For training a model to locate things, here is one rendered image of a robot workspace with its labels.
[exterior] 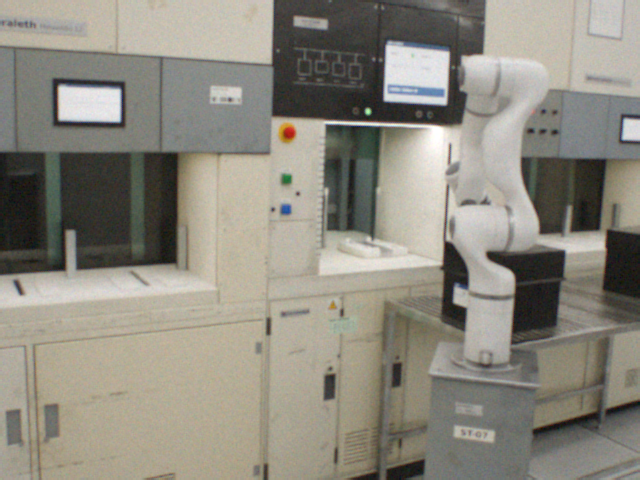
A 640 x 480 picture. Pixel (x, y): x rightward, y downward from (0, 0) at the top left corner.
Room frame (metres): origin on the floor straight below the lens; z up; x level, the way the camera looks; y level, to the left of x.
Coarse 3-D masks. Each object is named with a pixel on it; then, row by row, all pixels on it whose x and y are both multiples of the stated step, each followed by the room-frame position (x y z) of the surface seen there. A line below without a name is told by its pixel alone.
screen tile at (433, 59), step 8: (424, 56) 2.49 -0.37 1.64; (432, 56) 2.51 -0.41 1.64; (424, 64) 2.49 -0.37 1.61; (432, 64) 2.51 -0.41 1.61; (440, 64) 2.53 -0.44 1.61; (424, 72) 2.49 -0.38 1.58; (432, 72) 2.51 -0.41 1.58; (440, 72) 2.53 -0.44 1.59; (424, 80) 2.49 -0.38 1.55; (432, 80) 2.51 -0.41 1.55; (440, 80) 2.53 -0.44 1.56
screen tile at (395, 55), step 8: (392, 56) 2.42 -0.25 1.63; (400, 56) 2.44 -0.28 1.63; (408, 56) 2.46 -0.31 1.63; (416, 56) 2.47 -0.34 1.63; (416, 64) 2.47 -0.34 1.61; (392, 72) 2.42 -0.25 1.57; (400, 72) 2.44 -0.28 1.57; (408, 72) 2.46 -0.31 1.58; (392, 80) 2.43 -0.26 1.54; (400, 80) 2.44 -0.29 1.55; (408, 80) 2.46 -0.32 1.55
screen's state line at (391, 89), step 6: (390, 84) 2.42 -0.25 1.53; (390, 90) 2.42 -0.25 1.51; (396, 90) 2.43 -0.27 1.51; (402, 90) 2.45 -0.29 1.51; (408, 90) 2.46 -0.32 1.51; (414, 90) 2.47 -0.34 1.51; (420, 90) 2.49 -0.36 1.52; (426, 90) 2.50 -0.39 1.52; (432, 90) 2.51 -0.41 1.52; (438, 90) 2.53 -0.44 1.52; (444, 90) 2.54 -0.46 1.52; (432, 96) 2.51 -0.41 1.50; (438, 96) 2.53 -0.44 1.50; (444, 96) 2.54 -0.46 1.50
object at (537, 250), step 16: (448, 256) 2.21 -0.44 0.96; (496, 256) 2.01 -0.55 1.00; (512, 256) 2.01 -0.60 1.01; (528, 256) 2.04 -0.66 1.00; (544, 256) 2.07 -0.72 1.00; (560, 256) 2.11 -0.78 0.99; (464, 272) 2.13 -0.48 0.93; (512, 272) 2.01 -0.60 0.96; (528, 272) 2.04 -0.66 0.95; (544, 272) 2.08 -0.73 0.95; (560, 272) 2.11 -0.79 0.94
